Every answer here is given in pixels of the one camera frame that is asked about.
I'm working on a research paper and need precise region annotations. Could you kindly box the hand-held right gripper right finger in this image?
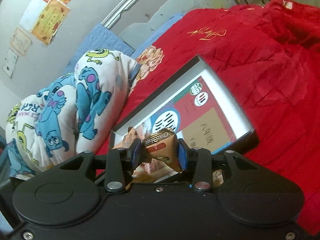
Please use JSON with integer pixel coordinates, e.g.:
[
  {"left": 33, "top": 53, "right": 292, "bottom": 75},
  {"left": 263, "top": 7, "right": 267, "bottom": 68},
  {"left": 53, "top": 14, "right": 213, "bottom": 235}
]
[{"left": 177, "top": 138, "right": 265, "bottom": 193}]

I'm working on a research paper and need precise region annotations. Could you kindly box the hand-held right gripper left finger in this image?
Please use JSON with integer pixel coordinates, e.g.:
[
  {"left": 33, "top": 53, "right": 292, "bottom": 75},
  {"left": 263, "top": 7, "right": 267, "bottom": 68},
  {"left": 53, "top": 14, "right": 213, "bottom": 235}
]
[{"left": 56, "top": 138, "right": 142, "bottom": 193}]

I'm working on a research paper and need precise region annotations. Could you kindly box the brown triangular snack packet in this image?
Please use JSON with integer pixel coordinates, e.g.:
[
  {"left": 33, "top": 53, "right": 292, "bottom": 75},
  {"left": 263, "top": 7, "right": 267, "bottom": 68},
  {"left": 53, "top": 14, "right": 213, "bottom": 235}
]
[
  {"left": 141, "top": 127, "right": 184, "bottom": 173},
  {"left": 131, "top": 169, "right": 160, "bottom": 183},
  {"left": 212, "top": 169, "right": 224, "bottom": 187},
  {"left": 112, "top": 127, "right": 140, "bottom": 151}
]

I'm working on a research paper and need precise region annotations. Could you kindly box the black shallow cardboard box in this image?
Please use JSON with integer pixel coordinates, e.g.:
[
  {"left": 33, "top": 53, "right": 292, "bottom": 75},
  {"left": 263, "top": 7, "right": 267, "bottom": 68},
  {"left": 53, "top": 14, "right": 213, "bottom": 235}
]
[{"left": 110, "top": 55, "right": 260, "bottom": 180}]

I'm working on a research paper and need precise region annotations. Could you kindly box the printed booklet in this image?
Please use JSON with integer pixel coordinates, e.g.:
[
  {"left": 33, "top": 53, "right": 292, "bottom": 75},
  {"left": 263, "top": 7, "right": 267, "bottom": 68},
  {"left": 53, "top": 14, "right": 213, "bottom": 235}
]
[{"left": 130, "top": 76, "right": 238, "bottom": 155}]

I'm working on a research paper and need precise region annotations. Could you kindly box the white monster print quilt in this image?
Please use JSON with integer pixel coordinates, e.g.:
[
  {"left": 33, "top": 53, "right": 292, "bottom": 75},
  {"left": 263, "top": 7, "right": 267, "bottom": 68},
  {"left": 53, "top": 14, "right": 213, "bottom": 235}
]
[{"left": 5, "top": 49, "right": 140, "bottom": 180}]

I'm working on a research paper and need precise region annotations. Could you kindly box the red printed blanket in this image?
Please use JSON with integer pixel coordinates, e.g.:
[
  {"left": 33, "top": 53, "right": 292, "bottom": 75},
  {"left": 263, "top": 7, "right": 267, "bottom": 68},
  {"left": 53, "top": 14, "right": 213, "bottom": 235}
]
[{"left": 95, "top": 0, "right": 320, "bottom": 235}]

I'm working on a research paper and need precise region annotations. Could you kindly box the white wall moulding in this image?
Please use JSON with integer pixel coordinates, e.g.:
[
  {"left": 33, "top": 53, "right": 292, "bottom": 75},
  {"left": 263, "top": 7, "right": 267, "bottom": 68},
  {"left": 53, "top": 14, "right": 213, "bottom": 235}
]
[{"left": 103, "top": 0, "right": 157, "bottom": 29}]

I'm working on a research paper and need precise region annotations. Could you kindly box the white wall certificate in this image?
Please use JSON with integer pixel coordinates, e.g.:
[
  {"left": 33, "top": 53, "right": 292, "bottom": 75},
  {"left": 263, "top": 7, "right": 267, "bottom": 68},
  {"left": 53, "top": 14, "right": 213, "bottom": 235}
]
[{"left": 2, "top": 47, "right": 19, "bottom": 79}]

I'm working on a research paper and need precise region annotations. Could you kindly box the pale orange wall certificate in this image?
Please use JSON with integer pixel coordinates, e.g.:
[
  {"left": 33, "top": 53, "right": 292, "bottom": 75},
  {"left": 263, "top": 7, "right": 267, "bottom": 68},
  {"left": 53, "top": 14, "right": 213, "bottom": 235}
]
[{"left": 32, "top": 0, "right": 70, "bottom": 46}]

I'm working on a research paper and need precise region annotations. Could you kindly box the cream framed wall certificate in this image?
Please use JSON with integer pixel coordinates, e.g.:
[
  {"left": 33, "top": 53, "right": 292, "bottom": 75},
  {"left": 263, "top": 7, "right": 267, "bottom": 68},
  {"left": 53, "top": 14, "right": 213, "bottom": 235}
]
[{"left": 10, "top": 27, "right": 32, "bottom": 55}]

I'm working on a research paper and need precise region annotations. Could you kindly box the white wall paper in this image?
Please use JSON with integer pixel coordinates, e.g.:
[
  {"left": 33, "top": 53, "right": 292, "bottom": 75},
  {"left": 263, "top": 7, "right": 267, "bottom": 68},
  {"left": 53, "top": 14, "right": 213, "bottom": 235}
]
[{"left": 20, "top": 0, "right": 54, "bottom": 32}]

